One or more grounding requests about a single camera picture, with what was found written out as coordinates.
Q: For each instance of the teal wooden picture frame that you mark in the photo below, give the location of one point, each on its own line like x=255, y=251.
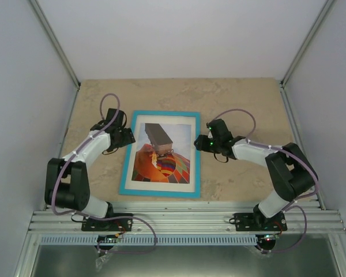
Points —
x=161, y=155

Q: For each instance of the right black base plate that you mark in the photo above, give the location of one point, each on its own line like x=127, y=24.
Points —
x=258, y=222

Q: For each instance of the aluminium corner post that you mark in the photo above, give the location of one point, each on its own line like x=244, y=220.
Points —
x=48, y=30
x=314, y=29

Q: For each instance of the clear plastic bag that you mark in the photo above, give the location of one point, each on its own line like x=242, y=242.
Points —
x=102, y=259

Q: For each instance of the grey slotted cable duct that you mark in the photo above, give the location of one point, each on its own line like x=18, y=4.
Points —
x=149, y=240

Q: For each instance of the aluminium rail base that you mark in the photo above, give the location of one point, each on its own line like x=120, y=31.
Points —
x=194, y=217

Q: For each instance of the right controller board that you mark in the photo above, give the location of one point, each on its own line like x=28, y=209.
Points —
x=270, y=237

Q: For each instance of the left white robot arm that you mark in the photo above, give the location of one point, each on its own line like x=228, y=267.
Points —
x=67, y=181

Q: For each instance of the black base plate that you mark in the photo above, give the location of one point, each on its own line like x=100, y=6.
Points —
x=258, y=222
x=120, y=225

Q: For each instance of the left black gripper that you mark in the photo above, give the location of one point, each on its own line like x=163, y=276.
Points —
x=128, y=139

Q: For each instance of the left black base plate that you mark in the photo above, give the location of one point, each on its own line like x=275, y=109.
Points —
x=120, y=225

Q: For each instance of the left controller board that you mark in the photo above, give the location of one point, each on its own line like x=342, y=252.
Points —
x=109, y=238

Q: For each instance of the controller board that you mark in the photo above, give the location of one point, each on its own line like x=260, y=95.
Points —
x=109, y=238
x=270, y=237

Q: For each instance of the aluminium corner post left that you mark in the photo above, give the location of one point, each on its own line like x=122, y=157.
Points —
x=48, y=30

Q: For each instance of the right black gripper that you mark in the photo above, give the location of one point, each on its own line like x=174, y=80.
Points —
x=202, y=145

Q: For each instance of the hot air balloon photo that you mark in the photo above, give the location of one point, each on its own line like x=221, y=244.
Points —
x=163, y=153

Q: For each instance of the aluminium corner post right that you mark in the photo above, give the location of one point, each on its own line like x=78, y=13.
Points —
x=314, y=29

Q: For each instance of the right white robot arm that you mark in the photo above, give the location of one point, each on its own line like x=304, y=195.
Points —
x=290, y=172

